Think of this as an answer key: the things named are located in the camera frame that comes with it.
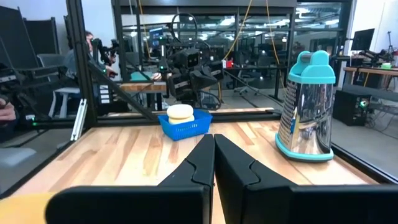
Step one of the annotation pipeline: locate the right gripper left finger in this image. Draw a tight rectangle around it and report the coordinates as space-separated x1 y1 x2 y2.
45 134 216 224

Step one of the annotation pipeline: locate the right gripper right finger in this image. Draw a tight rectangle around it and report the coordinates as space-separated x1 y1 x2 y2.
214 133 398 224

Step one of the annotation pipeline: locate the yellow plastic container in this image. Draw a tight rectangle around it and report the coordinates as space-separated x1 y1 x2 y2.
0 192 57 224

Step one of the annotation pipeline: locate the blue plastic basket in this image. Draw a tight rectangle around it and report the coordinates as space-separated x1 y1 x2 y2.
157 108 214 142

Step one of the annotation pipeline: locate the wooden workbench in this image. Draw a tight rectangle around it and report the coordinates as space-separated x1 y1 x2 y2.
119 81 169 94
341 66 398 94

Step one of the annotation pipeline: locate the black control box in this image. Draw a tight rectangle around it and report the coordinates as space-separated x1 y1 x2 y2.
93 81 130 115

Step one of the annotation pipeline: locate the black computer case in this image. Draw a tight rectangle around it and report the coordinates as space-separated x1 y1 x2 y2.
331 89 373 127

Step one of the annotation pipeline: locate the person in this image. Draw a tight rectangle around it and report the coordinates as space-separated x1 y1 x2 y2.
63 30 121 82
0 98 19 141

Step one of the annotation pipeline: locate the black monitor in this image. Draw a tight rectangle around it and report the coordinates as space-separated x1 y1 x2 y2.
350 27 376 52

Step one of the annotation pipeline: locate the black partition panel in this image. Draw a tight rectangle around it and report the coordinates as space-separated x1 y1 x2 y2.
0 6 60 69

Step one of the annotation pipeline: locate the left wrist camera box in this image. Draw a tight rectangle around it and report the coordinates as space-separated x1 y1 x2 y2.
182 49 200 68

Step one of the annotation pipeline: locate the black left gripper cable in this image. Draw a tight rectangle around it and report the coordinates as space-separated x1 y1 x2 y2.
170 12 199 43

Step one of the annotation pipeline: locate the yellow hanging cable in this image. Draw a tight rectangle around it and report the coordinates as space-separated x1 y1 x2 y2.
264 0 287 93
223 0 253 60

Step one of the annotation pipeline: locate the teal handled box grater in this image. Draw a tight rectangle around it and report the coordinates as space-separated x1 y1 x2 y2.
274 50 336 163

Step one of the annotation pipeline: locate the silver aluminium rail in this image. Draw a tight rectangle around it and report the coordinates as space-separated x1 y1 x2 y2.
70 98 89 142

